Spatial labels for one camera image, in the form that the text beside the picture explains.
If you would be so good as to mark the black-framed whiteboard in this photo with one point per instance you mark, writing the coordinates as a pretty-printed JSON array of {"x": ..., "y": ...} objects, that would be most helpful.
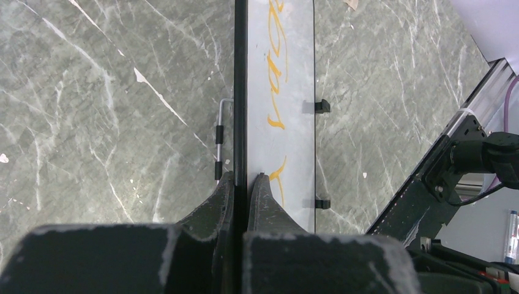
[{"x": 275, "y": 106}]

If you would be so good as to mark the blue capped marker pen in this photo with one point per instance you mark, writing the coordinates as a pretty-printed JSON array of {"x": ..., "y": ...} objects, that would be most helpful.
[{"x": 511, "y": 239}]

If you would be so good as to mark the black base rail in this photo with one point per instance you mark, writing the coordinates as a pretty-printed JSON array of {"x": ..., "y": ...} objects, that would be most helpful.
[{"x": 427, "y": 200}]

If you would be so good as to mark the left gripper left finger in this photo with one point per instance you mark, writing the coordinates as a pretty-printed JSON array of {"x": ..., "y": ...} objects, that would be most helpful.
[{"x": 193, "y": 255}]

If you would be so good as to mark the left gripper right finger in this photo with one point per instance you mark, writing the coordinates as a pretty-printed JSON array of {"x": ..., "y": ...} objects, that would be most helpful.
[{"x": 280, "y": 257}]

